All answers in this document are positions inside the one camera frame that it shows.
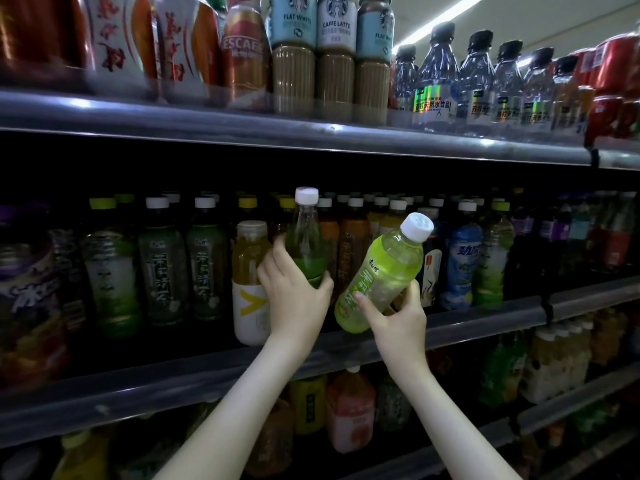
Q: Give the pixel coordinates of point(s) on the person's right hand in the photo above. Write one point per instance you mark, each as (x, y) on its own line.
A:
(400, 339)

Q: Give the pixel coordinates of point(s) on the person's left hand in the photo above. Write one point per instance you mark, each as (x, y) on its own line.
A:
(295, 309)

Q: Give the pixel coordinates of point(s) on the yellow bottle yellow-arrow label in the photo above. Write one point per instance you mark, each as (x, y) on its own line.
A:
(250, 304)

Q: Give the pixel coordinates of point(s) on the light green tea bottle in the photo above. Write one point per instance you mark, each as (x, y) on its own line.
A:
(385, 274)

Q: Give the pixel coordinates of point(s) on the clear soda bottle green label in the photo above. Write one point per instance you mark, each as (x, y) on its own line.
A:
(305, 229)

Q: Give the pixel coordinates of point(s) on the row of tea juice bottles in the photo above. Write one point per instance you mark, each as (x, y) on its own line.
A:
(350, 414)

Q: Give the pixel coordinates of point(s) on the blue label bottle white cap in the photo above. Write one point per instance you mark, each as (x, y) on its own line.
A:
(460, 264)

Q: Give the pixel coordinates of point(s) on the green soda bottle yellow cap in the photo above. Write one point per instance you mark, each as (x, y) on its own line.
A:
(492, 374)
(517, 364)

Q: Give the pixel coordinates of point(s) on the person's right forearm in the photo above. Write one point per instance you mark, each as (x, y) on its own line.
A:
(450, 434)

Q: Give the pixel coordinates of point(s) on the person's left forearm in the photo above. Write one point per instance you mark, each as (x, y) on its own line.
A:
(235, 424)

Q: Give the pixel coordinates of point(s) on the orange soda can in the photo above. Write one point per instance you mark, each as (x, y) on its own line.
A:
(585, 109)

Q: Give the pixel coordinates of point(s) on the stack of red printed cans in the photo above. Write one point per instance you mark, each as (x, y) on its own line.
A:
(615, 64)

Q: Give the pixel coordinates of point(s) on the stack of red drink cans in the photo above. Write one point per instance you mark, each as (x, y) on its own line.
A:
(30, 29)

